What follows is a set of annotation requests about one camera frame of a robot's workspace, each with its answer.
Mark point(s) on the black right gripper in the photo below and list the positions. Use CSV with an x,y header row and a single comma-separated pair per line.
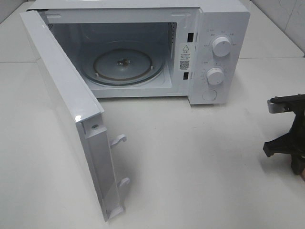
x,y
292,143

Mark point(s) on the round door release button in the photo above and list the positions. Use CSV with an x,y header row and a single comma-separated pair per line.
x,y
210,95

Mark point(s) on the white microwave door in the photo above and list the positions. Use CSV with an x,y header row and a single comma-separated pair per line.
x,y
79,114

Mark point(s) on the pink round plate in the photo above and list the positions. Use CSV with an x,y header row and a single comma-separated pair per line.
x,y
303,175

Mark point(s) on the lower white control knob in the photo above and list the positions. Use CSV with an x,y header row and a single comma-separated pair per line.
x,y
215,76

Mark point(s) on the white control knob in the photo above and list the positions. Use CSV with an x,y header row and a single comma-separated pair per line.
x,y
221,45
215,76

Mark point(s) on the upper white control knob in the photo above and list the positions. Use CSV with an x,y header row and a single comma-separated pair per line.
x,y
221,45

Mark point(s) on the white microwave oven body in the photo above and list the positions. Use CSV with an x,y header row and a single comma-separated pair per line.
x,y
168,23

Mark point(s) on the white warning label sticker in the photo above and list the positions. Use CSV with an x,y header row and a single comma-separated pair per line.
x,y
184,56

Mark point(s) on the glass microwave turntable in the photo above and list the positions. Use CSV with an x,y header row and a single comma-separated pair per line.
x,y
121,63

